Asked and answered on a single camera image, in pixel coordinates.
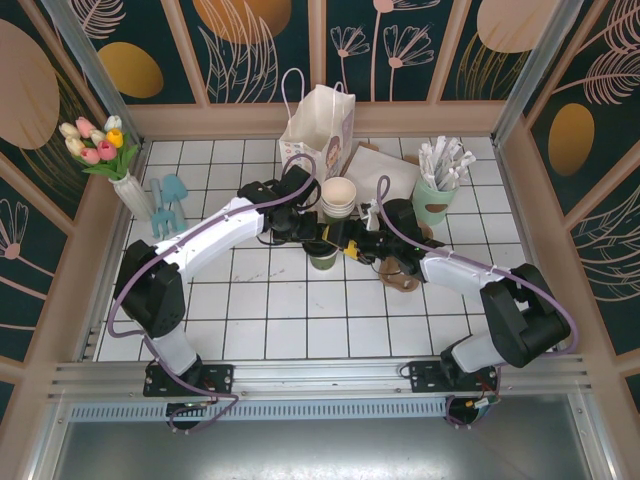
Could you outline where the brown cardboard cup carrier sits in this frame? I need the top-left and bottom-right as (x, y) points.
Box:
(375, 224), (437, 293)

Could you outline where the printed white paper bag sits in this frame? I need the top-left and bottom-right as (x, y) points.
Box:
(278, 67), (357, 200)

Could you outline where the stack of paper cups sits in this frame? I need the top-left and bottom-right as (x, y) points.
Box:
(321, 178), (357, 209)

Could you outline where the mint green straw holder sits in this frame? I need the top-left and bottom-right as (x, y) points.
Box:
(412, 177), (460, 226)

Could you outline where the white ribbed vase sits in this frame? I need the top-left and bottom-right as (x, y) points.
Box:
(110, 172), (154, 221)

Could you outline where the artificial tulip bouquet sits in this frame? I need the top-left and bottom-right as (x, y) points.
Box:
(58, 114), (142, 182)

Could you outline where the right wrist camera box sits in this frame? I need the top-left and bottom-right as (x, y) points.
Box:
(357, 198), (384, 232)

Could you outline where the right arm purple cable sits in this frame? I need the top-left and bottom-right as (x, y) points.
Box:
(375, 174), (579, 431)

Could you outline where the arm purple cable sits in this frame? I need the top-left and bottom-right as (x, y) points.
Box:
(375, 174), (579, 431)
(108, 153), (244, 435)

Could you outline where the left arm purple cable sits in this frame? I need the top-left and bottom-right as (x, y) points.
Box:
(108, 153), (244, 435)

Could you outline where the aluminium mounting rail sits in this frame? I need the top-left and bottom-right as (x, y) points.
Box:
(47, 352), (596, 402)

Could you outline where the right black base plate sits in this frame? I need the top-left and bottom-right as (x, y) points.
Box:
(409, 358), (501, 396)

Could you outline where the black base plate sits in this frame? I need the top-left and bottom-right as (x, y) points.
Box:
(409, 358), (501, 396)
(143, 363), (236, 399)

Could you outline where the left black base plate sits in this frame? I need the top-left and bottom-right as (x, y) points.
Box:
(143, 363), (236, 399)

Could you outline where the slotted white cable duct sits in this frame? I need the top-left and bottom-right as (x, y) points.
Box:
(67, 401), (454, 423)

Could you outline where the aluminium frame post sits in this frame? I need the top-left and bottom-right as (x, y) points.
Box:
(42, 0), (147, 146)
(492, 0), (586, 146)

